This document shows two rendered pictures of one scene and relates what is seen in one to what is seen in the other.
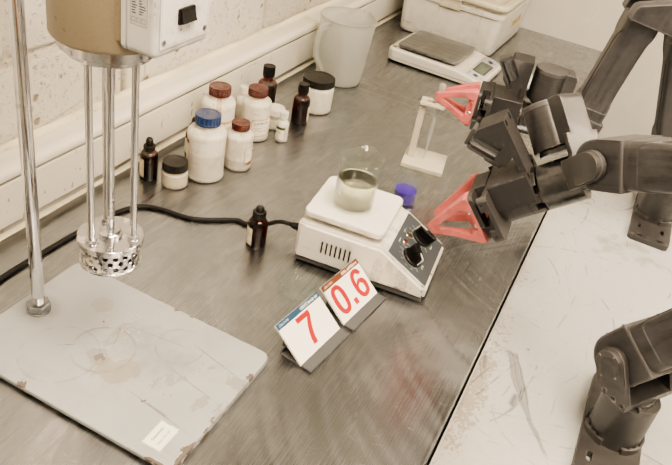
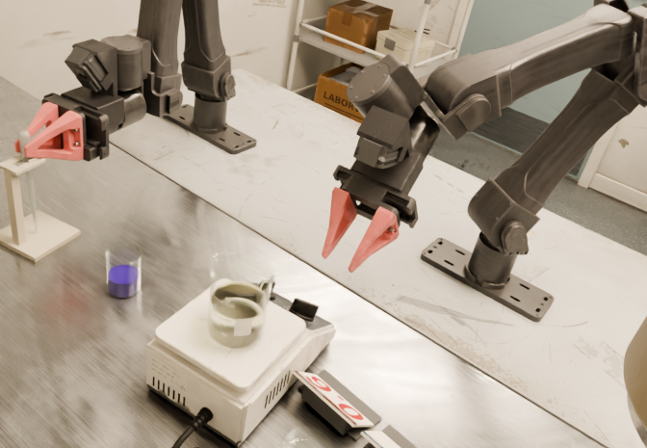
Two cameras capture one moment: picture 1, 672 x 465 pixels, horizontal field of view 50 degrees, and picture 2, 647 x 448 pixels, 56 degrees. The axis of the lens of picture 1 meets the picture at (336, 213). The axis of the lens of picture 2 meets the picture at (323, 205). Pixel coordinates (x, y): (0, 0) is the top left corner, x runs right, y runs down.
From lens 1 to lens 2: 85 cm
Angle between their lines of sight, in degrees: 65
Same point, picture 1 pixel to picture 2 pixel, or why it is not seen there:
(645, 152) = (514, 72)
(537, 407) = (463, 308)
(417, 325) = (366, 355)
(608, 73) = (169, 20)
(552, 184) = (427, 145)
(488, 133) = (399, 140)
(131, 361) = not seen: outside the picture
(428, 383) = (449, 376)
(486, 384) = (442, 331)
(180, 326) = not seen: outside the picture
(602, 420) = (502, 273)
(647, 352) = (533, 206)
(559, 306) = not seen: hidden behind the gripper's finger
